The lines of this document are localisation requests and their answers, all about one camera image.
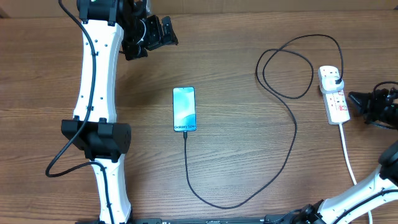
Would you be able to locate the white power strip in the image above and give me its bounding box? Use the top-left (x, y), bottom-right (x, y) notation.
top-left (318, 65), bottom-right (350, 125)

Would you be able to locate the white charger plug adapter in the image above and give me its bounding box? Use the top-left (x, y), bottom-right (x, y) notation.
top-left (320, 77), bottom-right (345, 94)

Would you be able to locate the Samsung Galaxy smartphone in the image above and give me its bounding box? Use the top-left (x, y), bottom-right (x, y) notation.
top-left (173, 86), bottom-right (197, 132)

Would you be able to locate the black USB charging cable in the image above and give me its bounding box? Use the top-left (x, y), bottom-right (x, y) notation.
top-left (182, 34), bottom-right (345, 210)

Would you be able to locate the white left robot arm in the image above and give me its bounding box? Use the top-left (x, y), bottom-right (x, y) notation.
top-left (45, 0), bottom-right (178, 223)

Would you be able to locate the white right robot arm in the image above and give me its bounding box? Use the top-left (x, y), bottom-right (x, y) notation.
top-left (290, 88), bottom-right (397, 223)

